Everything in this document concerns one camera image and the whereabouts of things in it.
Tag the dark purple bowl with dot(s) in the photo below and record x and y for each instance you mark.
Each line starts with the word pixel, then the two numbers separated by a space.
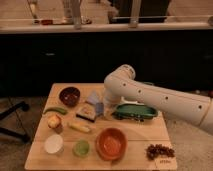
pixel 70 96

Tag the yellow red fruit toy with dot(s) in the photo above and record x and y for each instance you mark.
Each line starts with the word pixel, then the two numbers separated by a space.
pixel 54 122

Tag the white cup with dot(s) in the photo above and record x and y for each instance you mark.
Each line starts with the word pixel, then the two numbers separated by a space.
pixel 53 144

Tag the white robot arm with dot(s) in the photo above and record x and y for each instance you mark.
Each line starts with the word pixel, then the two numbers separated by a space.
pixel 195 109

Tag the small red dish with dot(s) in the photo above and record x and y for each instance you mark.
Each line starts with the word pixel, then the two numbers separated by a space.
pixel 46 22

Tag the orange bowl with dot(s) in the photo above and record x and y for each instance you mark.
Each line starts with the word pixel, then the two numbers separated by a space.
pixel 111 144

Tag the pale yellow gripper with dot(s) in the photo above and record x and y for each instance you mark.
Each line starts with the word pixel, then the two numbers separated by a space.
pixel 108 109

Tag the small green cup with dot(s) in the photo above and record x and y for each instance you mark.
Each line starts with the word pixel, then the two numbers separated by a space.
pixel 81 148

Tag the bunch of dark grapes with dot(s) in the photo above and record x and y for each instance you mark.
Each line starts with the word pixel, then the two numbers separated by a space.
pixel 155 150

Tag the grey folded cloth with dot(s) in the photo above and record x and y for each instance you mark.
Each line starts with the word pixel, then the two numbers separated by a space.
pixel 93 98

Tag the black chair base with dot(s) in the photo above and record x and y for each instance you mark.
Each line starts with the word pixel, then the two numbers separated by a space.
pixel 13 109

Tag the green plastic tray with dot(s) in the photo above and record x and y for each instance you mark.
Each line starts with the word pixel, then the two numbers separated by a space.
pixel 134 111

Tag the blue sponge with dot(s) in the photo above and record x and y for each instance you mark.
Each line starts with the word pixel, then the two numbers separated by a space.
pixel 99 109

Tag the green pepper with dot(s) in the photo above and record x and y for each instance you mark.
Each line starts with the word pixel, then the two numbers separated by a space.
pixel 56 109

